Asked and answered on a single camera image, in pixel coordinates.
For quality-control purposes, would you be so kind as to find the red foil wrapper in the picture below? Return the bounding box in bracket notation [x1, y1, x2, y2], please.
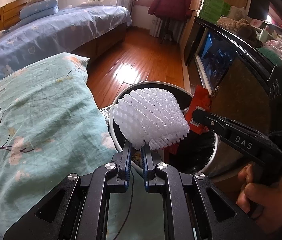
[185, 85, 212, 135]

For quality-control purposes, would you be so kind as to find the black round trash bin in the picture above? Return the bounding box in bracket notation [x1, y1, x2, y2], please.
[112, 81, 218, 177]

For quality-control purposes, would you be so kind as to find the person's right hand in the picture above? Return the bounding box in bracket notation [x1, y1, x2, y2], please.
[236, 164, 282, 234]

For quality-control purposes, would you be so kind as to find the black glass tv cabinet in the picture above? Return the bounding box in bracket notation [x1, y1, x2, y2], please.
[184, 16, 282, 176]

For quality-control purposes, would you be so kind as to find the teal floral tablecloth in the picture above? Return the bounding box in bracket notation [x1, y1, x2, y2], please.
[0, 53, 116, 239]

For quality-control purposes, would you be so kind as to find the brown plush toy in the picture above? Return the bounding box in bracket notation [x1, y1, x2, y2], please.
[217, 17, 256, 42]

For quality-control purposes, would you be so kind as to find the stack of green boxes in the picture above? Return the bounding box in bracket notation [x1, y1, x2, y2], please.
[197, 0, 231, 24]

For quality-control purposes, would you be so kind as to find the bed with blue sheet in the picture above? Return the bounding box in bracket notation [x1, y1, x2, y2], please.
[0, 5, 132, 80]

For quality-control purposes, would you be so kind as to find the dark red hanging jacket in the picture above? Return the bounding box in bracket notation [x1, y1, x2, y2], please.
[148, 0, 193, 22]

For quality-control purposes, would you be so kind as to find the wooden headboard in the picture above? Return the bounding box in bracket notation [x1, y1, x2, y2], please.
[0, 0, 30, 31]

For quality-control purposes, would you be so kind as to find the folded blue quilt stack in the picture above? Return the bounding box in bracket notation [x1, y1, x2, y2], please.
[19, 0, 58, 20]

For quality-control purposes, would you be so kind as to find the white radiator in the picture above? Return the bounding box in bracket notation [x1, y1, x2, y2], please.
[123, 0, 134, 16]

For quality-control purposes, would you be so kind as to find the wall mounted television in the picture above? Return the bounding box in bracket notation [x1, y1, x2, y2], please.
[248, 0, 282, 31]

